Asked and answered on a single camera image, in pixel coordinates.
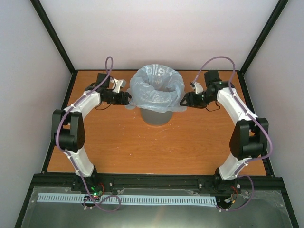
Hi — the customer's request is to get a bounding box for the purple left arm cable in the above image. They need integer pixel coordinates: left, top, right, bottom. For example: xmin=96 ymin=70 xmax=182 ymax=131
xmin=53 ymin=56 xmax=122 ymax=212

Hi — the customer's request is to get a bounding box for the translucent blue plastic bag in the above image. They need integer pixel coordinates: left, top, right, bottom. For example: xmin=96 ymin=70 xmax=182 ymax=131
xmin=125 ymin=64 xmax=187 ymax=113

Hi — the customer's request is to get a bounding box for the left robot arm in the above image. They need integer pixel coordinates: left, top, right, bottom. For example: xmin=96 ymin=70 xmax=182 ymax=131
xmin=51 ymin=73 xmax=131 ymax=191

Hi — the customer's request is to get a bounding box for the light blue cable duct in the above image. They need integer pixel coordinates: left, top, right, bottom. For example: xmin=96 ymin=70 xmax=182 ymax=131
xmin=37 ymin=193 xmax=217 ymax=207

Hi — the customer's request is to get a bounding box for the black mounting rail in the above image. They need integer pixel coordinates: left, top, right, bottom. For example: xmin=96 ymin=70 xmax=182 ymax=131
xmin=71 ymin=172 xmax=238 ymax=196

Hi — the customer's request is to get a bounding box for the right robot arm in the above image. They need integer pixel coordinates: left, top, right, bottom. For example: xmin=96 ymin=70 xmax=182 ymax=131
xmin=180 ymin=70 xmax=270 ymax=192

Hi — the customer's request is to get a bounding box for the small electronics board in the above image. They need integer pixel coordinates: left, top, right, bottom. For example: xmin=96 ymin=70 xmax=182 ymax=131
xmin=90 ymin=183 xmax=105 ymax=202

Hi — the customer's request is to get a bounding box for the black enclosure frame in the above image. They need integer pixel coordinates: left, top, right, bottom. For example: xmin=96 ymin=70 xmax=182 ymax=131
xmin=15 ymin=0 xmax=299 ymax=228

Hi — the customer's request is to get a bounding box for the grey mesh trash bin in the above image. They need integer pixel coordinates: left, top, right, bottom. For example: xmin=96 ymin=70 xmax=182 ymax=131
xmin=140 ymin=108 xmax=173 ymax=126

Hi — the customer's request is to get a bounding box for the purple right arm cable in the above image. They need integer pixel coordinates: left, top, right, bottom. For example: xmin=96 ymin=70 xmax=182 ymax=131
xmin=194 ymin=56 xmax=274 ymax=212

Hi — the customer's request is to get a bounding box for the metal base plate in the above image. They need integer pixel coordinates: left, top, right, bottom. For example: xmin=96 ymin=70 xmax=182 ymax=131
xmin=21 ymin=187 xmax=292 ymax=228

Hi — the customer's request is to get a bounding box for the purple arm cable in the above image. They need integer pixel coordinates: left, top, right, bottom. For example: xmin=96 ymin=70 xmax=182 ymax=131
xmin=194 ymin=56 xmax=274 ymax=212
xmin=53 ymin=56 xmax=122 ymax=212

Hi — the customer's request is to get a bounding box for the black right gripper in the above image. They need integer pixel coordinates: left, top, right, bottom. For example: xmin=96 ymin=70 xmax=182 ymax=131
xmin=180 ymin=90 xmax=214 ymax=109

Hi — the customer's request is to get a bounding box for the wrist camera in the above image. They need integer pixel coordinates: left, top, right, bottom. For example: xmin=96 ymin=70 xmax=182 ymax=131
xmin=190 ymin=82 xmax=204 ymax=94
xmin=110 ymin=77 xmax=126 ymax=93

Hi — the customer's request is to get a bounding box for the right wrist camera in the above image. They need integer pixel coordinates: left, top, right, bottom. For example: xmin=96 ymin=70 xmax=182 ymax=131
xmin=190 ymin=82 xmax=204 ymax=94

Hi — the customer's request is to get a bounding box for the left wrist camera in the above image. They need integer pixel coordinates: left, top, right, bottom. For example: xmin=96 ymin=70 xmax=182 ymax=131
xmin=110 ymin=77 xmax=126 ymax=93

